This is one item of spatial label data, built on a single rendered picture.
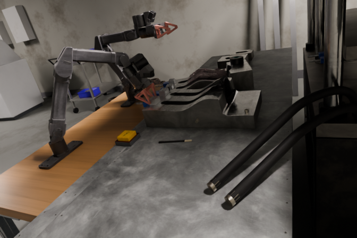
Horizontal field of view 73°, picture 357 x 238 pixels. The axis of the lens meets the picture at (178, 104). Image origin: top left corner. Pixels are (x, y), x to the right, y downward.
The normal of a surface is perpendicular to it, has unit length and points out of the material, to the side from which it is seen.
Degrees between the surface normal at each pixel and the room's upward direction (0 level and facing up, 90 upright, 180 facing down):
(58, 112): 83
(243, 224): 0
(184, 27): 90
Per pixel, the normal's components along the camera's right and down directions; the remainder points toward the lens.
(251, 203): -0.21, -0.91
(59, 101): 0.48, 0.21
